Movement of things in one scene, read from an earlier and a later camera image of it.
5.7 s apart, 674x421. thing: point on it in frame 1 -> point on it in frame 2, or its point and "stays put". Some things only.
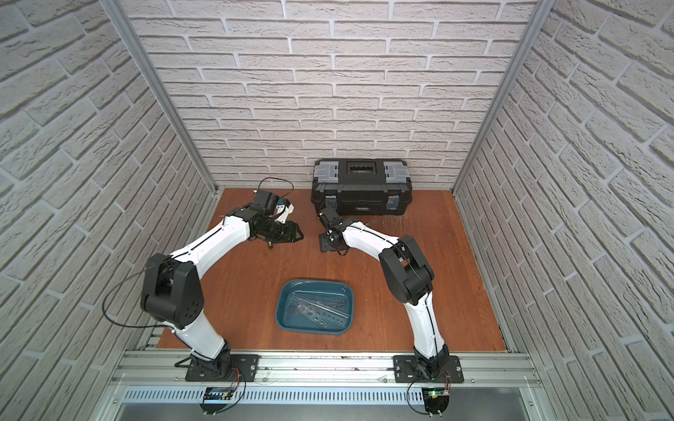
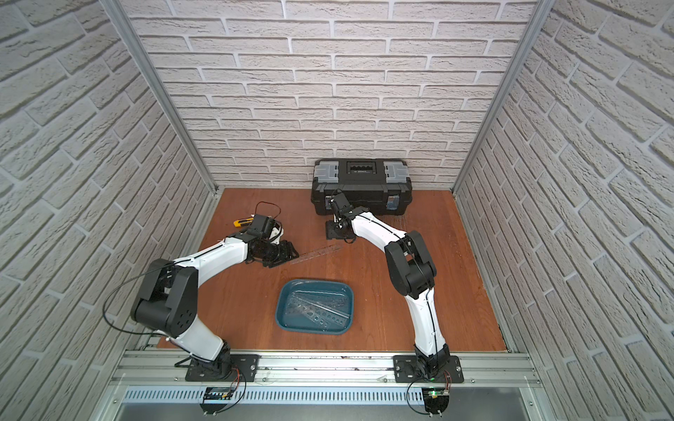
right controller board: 435,399 stays put
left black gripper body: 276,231 -> 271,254
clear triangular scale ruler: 320,305 stays put
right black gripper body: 327,242 -> 334,231
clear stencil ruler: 326,318 stays put
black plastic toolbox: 362,186 stays put
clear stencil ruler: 315,313 -> 340,303
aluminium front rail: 167,369 stays put
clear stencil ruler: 295,306 stays put
